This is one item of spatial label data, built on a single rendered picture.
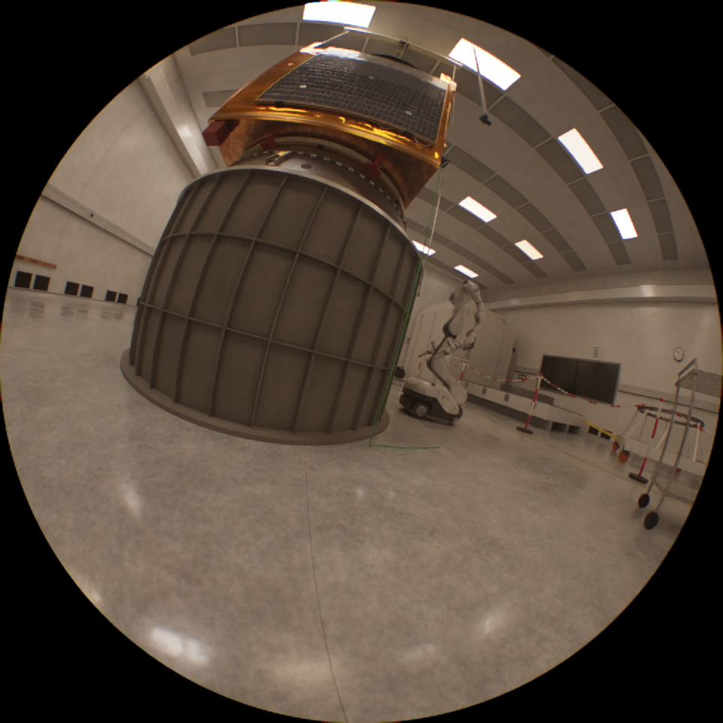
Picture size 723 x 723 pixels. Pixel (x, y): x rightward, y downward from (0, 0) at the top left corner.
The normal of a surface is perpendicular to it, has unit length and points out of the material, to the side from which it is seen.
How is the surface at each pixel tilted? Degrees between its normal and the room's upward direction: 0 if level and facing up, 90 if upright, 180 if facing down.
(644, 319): 90
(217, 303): 90
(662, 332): 90
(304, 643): 0
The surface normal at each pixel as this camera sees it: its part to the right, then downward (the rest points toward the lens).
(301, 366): 0.52, 0.18
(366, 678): 0.27, -0.96
